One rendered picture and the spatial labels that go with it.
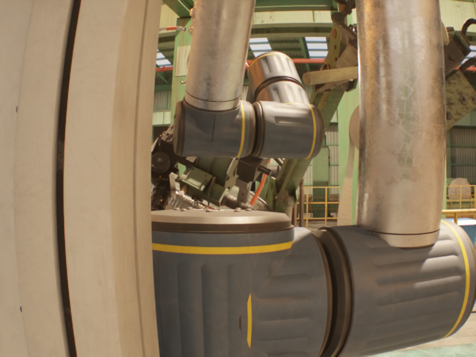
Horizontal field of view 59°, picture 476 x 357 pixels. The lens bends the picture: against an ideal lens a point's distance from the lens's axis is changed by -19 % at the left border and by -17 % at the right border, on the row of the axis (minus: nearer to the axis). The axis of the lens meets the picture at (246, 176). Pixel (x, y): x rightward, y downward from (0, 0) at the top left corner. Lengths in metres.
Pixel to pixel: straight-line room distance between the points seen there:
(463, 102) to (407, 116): 0.82
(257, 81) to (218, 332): 0.63
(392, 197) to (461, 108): 0.84
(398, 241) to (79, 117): 0.45
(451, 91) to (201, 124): 0.81
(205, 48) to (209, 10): 0.07
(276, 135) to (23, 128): 0.66
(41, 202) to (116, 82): 0.09
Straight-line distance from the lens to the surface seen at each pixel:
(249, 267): 0.54
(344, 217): 1.37
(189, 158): 1.43
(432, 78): 0.64
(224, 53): 0.83
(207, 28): 0.82
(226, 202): 1.39
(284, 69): 1.05
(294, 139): 0.93
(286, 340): 0.57
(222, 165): 1.40
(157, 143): 1.51
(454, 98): 1.43
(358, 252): 0.60
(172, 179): 1.41
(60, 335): 0.33
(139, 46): 0.36
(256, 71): 1.07
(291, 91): 0.99
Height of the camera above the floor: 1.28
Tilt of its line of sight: 2 degrees up
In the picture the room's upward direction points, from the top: straight up
